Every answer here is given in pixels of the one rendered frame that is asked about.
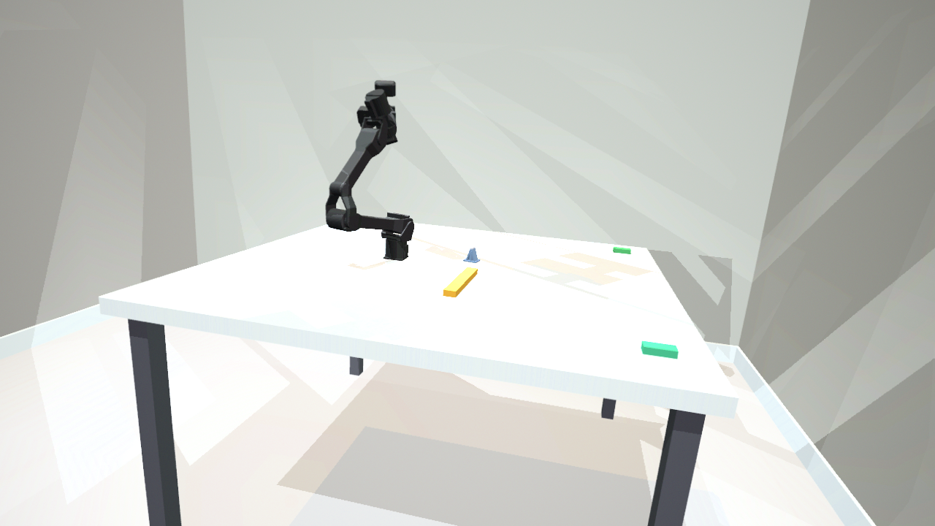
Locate orange and yellow bar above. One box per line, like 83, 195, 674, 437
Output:
443, 267, 478, 297

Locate teal rectangular bar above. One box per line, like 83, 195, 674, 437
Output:
641, 341, 679, 359

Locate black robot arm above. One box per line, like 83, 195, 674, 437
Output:
325, 89, 415, 261

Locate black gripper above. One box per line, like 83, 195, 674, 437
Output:
374, 80, 396, 120

